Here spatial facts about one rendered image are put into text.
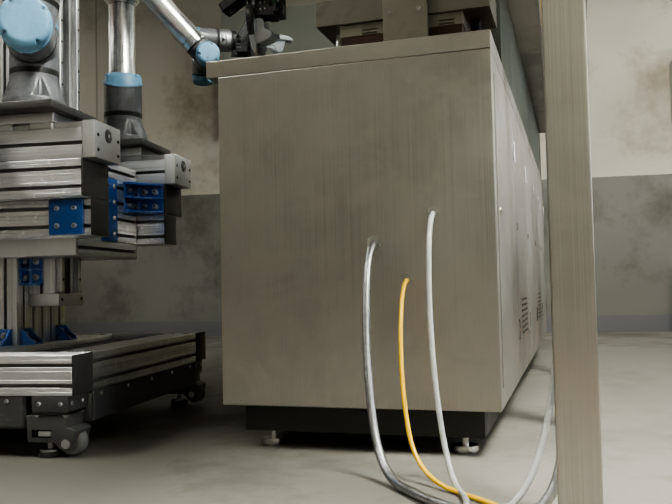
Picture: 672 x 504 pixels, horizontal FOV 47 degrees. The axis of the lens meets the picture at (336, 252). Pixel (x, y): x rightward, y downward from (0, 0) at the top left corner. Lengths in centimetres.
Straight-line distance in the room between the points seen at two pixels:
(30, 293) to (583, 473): 158
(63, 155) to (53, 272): 41
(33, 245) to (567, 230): 143
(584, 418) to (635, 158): 485
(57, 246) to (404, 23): 103
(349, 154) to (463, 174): 26
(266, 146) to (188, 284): 439
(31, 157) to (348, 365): 91
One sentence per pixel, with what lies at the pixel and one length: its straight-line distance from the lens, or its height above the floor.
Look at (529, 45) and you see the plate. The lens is 270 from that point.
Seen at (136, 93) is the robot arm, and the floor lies 98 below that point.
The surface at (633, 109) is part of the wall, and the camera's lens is 597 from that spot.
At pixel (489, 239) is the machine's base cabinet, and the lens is 164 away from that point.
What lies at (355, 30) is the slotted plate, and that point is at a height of 96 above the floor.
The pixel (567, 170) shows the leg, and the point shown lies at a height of 52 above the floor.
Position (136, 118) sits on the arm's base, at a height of 90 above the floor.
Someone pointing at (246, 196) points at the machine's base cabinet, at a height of 58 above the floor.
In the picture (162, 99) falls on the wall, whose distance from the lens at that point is 639.
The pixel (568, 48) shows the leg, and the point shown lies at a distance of 116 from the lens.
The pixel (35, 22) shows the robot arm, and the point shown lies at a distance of 194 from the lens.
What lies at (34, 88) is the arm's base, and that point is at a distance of 204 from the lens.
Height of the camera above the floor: 37
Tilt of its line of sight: 3 degrees up
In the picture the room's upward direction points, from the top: 1 degrees counter-clockwise
